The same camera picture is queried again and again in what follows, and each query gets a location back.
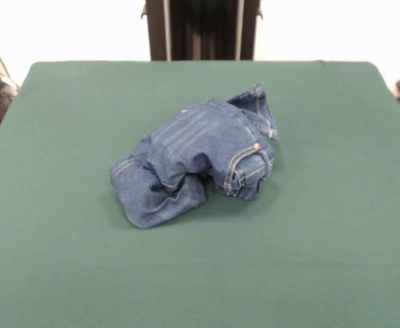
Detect dark green table cloth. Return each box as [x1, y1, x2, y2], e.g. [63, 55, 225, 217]
[0, 60, 400, 328]

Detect blue denim jeans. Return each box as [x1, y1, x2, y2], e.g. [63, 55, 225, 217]
[109, 81, 280, 229]

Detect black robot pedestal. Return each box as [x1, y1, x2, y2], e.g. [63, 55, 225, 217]
[141, 0, 263, 62]

